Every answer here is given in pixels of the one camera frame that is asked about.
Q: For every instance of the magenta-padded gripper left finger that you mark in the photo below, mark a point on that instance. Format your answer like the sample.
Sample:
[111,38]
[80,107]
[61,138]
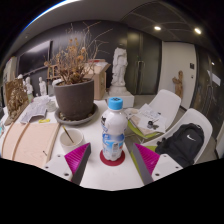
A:
[76,158]

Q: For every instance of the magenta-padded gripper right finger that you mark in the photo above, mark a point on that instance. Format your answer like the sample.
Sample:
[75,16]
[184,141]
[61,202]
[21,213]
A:
[148,157]

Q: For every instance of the white bottle with blue cap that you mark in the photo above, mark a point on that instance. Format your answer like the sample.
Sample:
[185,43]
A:
[114,133]

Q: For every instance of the wooden stir stick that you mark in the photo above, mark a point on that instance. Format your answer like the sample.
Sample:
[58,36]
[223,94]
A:
[68,134]

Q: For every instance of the flat round red coaster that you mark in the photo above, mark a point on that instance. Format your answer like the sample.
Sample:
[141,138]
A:
[104,161]

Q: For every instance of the black backpack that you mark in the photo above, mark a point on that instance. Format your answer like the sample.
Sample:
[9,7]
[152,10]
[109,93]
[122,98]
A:
[183,143]

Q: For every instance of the pile of papers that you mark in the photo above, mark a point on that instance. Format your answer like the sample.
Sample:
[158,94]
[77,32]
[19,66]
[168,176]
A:
[146,118]

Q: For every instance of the grey plant pot saucer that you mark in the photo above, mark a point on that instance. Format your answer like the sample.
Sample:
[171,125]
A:
[91,117]

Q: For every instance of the small yellow flat object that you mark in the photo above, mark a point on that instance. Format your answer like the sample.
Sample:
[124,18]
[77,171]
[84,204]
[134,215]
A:
[44,121]

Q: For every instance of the small white cup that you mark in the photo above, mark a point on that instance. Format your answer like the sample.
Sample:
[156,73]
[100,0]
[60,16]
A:
[51,106]

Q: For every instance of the dark pot with dried plant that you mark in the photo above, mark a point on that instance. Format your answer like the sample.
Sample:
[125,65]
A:
[75,100]

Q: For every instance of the white chair with papers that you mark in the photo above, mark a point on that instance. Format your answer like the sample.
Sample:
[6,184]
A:
[168,100]

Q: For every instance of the white chair with backpack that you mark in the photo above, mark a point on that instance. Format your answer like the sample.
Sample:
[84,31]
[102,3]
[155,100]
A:
[196,116]

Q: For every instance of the printed paper sheet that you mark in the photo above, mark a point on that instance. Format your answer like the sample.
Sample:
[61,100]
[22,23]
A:
[33,110]

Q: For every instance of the wooden figure sculpture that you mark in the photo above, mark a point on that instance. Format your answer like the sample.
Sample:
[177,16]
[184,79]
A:
[178,83]

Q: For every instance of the carved wooden relief sculpture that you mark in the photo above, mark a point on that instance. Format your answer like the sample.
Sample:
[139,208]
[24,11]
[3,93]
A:
[16,100]

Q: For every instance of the wooden easel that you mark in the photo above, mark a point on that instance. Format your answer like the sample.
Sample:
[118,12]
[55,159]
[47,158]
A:
[51,71]

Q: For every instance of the tall white statue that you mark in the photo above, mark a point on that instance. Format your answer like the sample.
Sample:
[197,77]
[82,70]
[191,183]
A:
[119,66]

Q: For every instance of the round ceiling spotlight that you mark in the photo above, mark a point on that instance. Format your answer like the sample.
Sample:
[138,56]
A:
[198,31]
[157,28]

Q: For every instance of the long ceiling light strip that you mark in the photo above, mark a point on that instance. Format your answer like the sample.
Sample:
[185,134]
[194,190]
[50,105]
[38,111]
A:
[50,9]

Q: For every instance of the tan wooden frame panel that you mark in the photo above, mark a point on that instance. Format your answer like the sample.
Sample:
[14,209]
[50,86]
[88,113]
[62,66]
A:
[30,145]

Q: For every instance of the black wall screen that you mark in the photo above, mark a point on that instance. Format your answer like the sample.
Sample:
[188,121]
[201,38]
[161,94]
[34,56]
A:
[33,58]

